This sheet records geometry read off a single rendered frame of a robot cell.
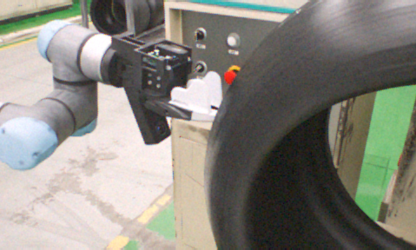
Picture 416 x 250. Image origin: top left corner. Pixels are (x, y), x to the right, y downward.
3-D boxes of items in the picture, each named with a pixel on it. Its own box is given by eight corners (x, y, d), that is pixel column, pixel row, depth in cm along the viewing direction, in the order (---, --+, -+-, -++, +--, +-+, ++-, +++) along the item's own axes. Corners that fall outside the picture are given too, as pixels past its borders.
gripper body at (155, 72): (165, 62, 54) (99, 38, 59) (162, 118, 59) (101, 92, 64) (197, 49, 60) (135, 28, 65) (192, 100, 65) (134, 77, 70)
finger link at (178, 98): (226, 94, 52) (168, 72, 56) (220, 134, 55) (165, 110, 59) (237, 86, 54) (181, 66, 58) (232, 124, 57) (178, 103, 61)
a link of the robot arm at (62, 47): (70, 59, 77) (69, 13, 73) (114, 76, 72) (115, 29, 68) (34, 69, 70) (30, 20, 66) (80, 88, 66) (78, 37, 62)
